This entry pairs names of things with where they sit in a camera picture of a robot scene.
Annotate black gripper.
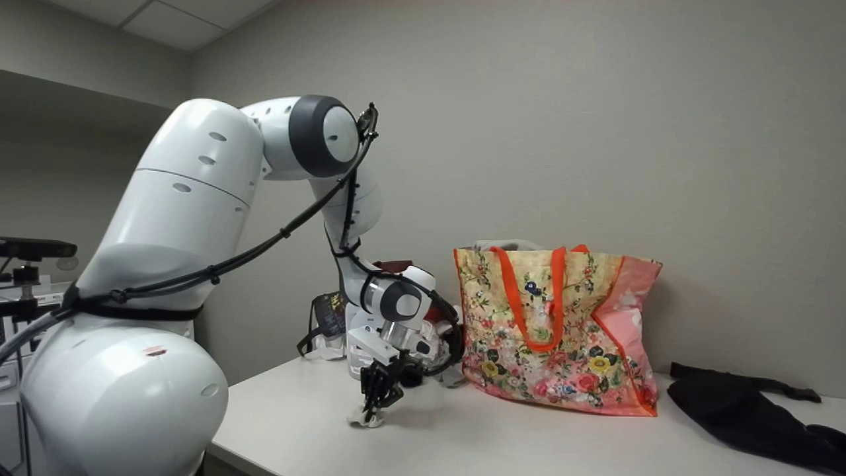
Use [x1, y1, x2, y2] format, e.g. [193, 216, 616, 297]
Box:
[357, 355, 427, 425]

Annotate white tissue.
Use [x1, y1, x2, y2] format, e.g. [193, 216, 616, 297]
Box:
[345, 407, 392, 434]

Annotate floral orange tote bag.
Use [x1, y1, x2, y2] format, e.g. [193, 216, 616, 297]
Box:
[451, 240, 665, 421]

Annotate black cloth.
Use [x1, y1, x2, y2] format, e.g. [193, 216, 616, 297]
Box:
[663, 360, 846, 476]

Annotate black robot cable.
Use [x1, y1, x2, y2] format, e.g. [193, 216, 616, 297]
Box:
[0, 100, 382, 366]

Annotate black camera stand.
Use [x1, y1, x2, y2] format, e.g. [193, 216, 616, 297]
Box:
[0, 233, 78, 331]

